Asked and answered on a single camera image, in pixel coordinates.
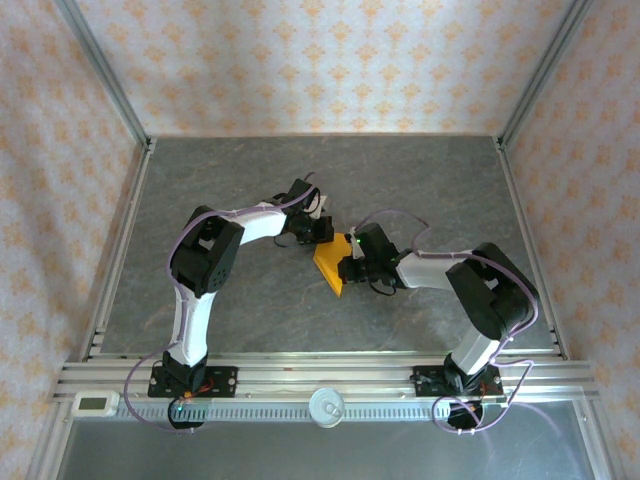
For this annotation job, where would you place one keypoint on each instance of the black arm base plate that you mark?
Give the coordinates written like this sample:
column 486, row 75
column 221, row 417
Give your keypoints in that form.
column 425, row 382
column 225, row 382

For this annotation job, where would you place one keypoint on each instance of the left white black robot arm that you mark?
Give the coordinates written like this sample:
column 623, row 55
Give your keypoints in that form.
column 192, row 330

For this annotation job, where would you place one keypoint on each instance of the long aluminium frame rail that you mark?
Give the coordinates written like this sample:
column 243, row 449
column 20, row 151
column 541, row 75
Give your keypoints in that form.
column 320, row 372

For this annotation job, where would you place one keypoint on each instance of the aluminium frame post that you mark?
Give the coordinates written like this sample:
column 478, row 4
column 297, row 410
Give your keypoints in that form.
column 542, row 75
column 107, row 80

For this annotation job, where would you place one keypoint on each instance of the aluminium side rail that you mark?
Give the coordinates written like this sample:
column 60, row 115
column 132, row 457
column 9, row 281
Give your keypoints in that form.
column 120, row 250
column 525, row 210

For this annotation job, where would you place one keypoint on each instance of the small white display device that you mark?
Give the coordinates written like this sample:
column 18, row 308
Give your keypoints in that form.
column 96, row 404

